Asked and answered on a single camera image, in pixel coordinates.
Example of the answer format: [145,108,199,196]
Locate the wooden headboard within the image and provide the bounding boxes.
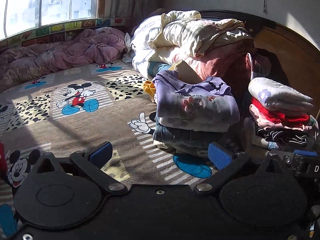
[201,10,319,115]

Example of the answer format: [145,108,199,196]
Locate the purple sweatshirt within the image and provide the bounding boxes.
[152,70,240,125]

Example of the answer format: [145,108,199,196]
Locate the red folded sweater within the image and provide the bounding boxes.
[252,98,310,127]

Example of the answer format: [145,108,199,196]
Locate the Mickey Mouse plush blanket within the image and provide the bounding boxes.
[1,61,215,239]

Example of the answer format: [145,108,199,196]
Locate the cream yellow folded garment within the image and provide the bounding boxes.
[153,140,208,158]

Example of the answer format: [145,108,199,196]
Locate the cream white bundled duvet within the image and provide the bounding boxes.
[127,10,253,79]

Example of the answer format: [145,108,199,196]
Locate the pink red bundled cloth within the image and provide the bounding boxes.
[172,38,272,98]

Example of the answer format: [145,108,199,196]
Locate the folded blue denim jeans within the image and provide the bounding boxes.
[153,117,223,148]

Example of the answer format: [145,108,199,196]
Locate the red folded garment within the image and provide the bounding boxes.
[0,142,8,173]

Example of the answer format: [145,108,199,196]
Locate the black white striped garment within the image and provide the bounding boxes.
[254,124,309,147]

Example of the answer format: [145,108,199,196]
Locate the pink folded garment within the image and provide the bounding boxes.
[249,104,312,132]

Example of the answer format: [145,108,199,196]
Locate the alphabet foam mat strip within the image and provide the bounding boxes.
[1,17,126,50]

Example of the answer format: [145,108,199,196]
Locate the pink crumpled quilt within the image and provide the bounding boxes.
[1,27,125,92]

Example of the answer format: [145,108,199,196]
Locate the blue sequin garment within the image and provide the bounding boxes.
[267,141,279,150]

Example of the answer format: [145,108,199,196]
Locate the white purple flower folded garment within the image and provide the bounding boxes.
[248,77,313,112]

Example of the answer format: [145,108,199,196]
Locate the mustard yellow garment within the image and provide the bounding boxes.
[143,80,156,103]

